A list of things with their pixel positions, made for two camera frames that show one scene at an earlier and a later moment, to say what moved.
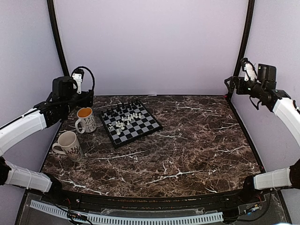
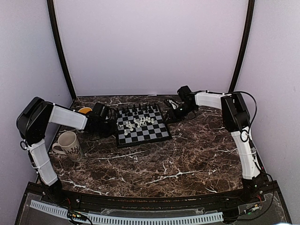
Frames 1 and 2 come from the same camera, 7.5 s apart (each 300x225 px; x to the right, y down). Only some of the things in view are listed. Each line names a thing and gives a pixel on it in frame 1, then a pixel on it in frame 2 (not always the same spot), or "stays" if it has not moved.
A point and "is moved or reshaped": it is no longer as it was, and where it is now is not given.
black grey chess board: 128,122 is moved or reshaped
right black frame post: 251,8 stays
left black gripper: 87,99 -> 113,130
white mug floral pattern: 72,149 stays
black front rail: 153,203 stays
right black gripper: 231,88 -> 173,116
